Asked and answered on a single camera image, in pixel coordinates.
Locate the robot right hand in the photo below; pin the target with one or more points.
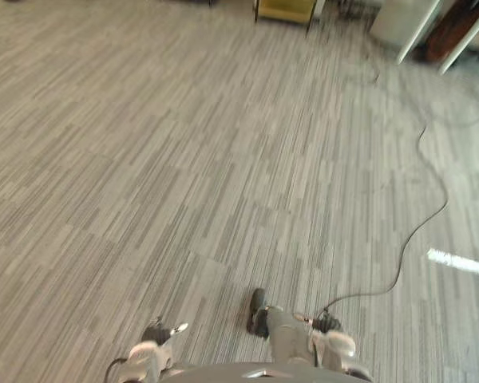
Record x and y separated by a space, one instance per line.
326 321

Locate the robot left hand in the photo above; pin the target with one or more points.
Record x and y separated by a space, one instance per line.
156 330

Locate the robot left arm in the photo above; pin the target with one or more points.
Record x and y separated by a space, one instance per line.
145 359

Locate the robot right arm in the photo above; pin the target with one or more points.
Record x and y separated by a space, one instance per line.
337 347

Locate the robot silver leg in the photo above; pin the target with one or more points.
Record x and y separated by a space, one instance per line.
288 337

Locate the robot dark foot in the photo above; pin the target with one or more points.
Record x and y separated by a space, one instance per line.
258 313

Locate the robot grey torso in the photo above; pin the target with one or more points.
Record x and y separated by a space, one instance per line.
263 374

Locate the white floor tape strip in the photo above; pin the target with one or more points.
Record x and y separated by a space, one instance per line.
459 261

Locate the brown wooden object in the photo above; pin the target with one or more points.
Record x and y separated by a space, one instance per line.
449 34

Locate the yellow chair with dark legs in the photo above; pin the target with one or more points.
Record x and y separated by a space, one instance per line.
285 9

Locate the white table frame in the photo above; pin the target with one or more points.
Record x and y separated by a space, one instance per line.
417 24

